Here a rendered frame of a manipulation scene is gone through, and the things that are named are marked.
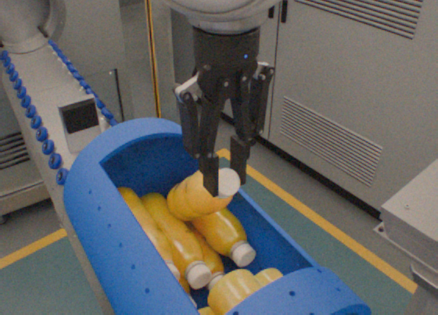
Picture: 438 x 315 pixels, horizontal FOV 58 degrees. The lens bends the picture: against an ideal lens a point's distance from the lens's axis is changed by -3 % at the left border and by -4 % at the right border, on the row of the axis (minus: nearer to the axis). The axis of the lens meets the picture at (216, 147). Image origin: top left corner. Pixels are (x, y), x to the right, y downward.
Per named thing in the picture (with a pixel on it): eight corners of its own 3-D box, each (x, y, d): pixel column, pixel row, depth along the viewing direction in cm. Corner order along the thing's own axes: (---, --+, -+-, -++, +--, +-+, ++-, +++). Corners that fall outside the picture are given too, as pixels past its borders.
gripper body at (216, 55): (238, 7, 49) (236, 76, 55) (176, 19, 45) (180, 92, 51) (278, 25, 44) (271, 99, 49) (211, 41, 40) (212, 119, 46)
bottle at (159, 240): (118, 221, 77) (163, 293, 64) (91, 209, 72) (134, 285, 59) (142, 194, 77) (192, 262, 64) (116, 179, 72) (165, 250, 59)
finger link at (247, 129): (219, 65, 50) (228, 60, 50) (233, 134, 57) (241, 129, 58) (237, 76, 47) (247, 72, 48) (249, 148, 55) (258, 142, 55)
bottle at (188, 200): (203, 186, 78) (246, 163, 61) (201, 223, 75) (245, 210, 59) (167, 180, 75) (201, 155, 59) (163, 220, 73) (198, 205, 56)
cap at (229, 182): (235, 172, 60) (241, 170, 59) (235, 198, 59) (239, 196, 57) (210, 168, 59) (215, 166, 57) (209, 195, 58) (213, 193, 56)
